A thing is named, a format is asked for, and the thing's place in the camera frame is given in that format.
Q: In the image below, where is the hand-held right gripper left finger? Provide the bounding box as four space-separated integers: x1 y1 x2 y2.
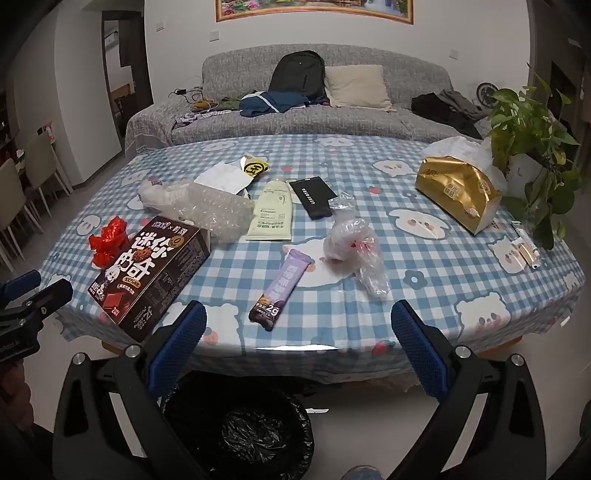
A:
52 300 208 480

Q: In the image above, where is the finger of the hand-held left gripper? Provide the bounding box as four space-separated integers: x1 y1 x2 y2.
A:
0 278 75 326
0 270 42 306

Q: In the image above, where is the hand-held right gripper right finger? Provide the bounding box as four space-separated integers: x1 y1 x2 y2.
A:
390 299 549 480

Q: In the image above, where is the brown cookie box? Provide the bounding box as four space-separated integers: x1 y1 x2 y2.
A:
88 215 212 343

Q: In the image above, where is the red plastic wrapper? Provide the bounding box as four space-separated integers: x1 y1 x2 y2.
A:
88 218 129 268

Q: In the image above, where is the purple snack bar wrapper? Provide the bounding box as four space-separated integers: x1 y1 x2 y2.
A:
248 248 315 332

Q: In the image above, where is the black trash bin with bag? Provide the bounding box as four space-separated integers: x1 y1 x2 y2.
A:
161 369 315 480

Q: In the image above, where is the clear plastic bag red print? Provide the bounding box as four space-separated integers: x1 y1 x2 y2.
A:
324 217 392 298

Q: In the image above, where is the clear bubble wrap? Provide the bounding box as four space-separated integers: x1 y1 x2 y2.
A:
159 182 257 244

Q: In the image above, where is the white drawstring bag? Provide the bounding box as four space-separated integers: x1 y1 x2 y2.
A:
137 179 178 212

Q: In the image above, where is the cream plastic bottle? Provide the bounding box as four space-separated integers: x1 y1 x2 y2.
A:
245 176 295 241

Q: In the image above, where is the small clear plastic wrapper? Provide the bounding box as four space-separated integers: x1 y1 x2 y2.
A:
329 193 356 217

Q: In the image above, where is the white paper sheet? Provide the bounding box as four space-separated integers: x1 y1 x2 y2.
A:
194 159 254 199

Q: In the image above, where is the black card packet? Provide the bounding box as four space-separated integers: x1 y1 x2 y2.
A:
288 178 340 220

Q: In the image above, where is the yellow white snack wrapper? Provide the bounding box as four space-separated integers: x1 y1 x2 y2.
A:
238 152 271 185

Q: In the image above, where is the person's left forearm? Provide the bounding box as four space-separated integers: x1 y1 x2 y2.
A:
0 360 34 432

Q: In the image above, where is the blue checked bear tablecloth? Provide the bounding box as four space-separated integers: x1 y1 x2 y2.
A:
39 134 587 365

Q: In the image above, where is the grey blue object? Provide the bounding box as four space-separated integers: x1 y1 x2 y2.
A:
345 465 385 480

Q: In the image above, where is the gold tissue pack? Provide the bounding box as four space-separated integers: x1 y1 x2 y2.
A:
414 156 504 237

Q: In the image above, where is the white tissue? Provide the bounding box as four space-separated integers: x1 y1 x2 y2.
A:
420 135 508 192

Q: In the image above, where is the white plant pot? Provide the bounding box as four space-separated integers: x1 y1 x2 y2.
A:
505 152 548 199

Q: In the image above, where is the grey sofa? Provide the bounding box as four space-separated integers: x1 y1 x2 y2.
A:
124 44 497 158

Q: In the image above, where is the black garment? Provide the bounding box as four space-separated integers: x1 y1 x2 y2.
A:
411 92 483 139

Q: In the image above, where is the blue jacket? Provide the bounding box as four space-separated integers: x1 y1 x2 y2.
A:
239 90 329 117

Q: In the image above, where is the grey green garment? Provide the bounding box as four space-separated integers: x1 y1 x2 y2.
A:
438 89 490 121

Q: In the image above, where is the green potted plant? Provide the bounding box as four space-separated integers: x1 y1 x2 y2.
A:
487 62 583 250

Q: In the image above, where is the dark round disc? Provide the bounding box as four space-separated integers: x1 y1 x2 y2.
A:
475 82 498 112

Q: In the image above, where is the beige pillow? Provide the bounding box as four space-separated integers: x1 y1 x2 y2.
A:
323 65 397 112

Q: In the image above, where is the black backpack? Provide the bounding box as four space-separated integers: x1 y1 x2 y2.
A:
268 50 329 104

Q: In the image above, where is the dark doorway frame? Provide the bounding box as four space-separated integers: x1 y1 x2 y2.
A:
102 17 154 136

